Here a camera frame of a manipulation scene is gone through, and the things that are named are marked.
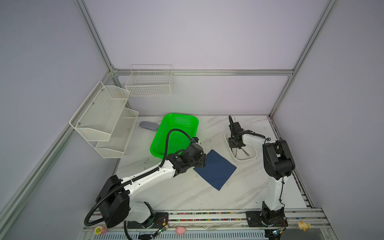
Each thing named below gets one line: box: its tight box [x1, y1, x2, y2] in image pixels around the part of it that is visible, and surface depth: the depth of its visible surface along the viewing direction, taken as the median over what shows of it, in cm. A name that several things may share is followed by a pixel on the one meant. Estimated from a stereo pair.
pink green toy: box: [93, 225, 108, 235], surface depth 69 cm
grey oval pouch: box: [139, 121, 159, 131], surface depth 114 cm
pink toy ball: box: [176, 226, 186, 235], surface depth 71 cm
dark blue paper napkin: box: [193, 149, 237, 191], surface depth 92 cm
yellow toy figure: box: [298, 220, 314, 232], surface depth 70 cm
